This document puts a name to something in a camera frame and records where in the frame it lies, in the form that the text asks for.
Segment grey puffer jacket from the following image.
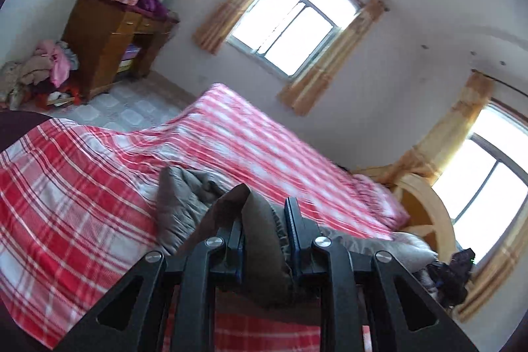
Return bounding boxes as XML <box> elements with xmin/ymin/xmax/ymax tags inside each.
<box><xmin>155</xmin><ymin>165</ymin><xmax>440</xmax><ymax>309</ymax></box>

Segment pile of clothes on floor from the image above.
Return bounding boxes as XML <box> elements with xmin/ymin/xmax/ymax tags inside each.
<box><xmin>1</xmin><ymin>39</ymin><xmax>82</xmax><ymax>111</ymax></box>

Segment wooden bed headboard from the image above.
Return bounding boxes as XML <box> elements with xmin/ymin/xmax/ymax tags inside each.
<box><xmin>372</xmin><ymin>173</ymin><xmax>456</xmax><ymax>263</ymax></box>

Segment red white plaid bedsheet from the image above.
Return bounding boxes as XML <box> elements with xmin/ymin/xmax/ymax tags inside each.
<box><xmin>1</xmin><ymin>84</ymin><xmax>409</xmax><ymax>348</ymax></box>

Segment pink plaid pillow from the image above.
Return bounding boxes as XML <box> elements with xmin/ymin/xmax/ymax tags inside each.
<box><xmin>352</xmin><ymin>174</ymin><xmax>410</xmax><ymax>231</ymax></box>

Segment orange curtain by headboard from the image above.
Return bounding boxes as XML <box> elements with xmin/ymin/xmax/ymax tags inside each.
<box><xmin>358</xmin><ymin>72</ymin><xmax>494</xmax><ymax>186</ymax></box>

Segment brown wooden desk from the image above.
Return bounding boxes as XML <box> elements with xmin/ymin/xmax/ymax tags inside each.
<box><xmin>62</xmin><ymin>0</ymin><xmax>180</xmax><ymax>101</ymax></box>

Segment window with grey frame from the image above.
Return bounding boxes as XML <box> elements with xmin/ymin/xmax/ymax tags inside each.
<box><xmin>228</xmin><ymin>0</ymin><xmax>360</xmax><ymax>78</ymax></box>

